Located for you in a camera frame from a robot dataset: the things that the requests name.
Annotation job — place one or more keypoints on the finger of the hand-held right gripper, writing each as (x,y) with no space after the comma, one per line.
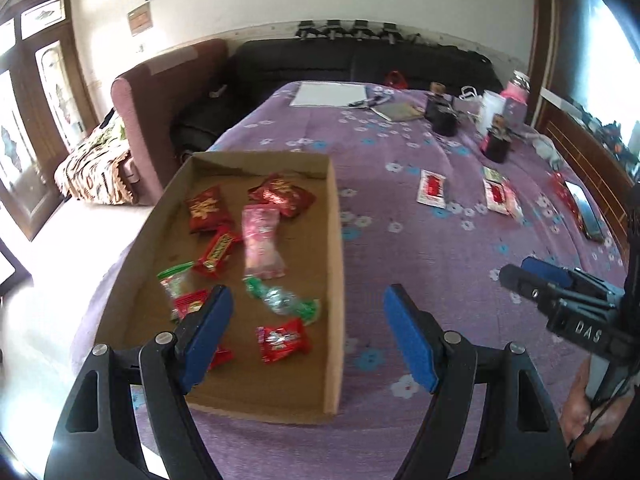
(547,270)
(530,285)

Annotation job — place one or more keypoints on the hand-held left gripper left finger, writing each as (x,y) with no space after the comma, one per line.
(207,340)

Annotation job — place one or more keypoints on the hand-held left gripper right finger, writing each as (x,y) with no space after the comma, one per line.
(410,340)

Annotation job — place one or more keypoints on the small red candy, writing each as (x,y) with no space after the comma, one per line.
(190,302)
(222,358)

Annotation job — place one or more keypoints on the red twisted-end candy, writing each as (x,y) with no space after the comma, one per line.
(280,342)

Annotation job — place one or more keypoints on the green clear candy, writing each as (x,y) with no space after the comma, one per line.
(285,305)

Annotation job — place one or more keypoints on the red yellow candy bar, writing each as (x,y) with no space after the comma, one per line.
(217,252)

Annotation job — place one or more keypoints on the cardboard box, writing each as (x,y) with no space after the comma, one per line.
(150,260)

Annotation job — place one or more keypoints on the pink snack packet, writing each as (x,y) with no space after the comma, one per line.
(262,240)

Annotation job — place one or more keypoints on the large red snack packet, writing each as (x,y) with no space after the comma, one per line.
(280,195)
(207,207)

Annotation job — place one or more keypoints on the person's right hand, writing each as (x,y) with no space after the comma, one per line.
(575,410)

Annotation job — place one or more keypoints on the black smartphone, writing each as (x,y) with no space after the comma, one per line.
(585,207)

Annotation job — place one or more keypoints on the purple floral tablecloth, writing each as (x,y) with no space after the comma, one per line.
(425,260)

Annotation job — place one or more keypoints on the red white sachet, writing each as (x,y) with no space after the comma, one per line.
(500,196)
(431,187)

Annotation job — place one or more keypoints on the green snack packet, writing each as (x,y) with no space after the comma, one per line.
(492,172)

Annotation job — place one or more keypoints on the white cloth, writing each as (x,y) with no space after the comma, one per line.
(545,145)

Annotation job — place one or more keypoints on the large black cork-lid jar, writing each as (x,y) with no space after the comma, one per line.
(497,150)

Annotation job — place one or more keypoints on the pink knit-sleeved thermos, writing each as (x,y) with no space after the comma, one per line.
(517,91)

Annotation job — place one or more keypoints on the small black cork-lid jar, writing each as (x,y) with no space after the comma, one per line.
(442,120)

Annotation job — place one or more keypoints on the brown patterned blanket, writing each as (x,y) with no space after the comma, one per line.
(95,160)

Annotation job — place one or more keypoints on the brown notebook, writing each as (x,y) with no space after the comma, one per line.
(400,111)

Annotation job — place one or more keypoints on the window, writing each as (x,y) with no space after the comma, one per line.
(610,60)

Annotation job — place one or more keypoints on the brown armchair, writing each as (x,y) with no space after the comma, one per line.
(150,110)

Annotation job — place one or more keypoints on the black pen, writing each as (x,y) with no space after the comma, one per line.
(365,102)

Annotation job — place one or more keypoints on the small red bag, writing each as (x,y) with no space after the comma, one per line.
(395,80)

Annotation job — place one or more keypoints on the white paper sheet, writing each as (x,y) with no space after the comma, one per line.
(325,94)

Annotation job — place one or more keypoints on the black leather sofa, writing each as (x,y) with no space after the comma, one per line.
(280,65)

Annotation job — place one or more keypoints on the black device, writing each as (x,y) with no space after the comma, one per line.
(387,31)
(360,28)
(307,29)
(332,28)

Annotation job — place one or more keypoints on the wooden glass door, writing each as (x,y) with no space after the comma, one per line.
(67,60)

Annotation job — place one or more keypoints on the brown wall plaque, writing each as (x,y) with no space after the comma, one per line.
(140,19)

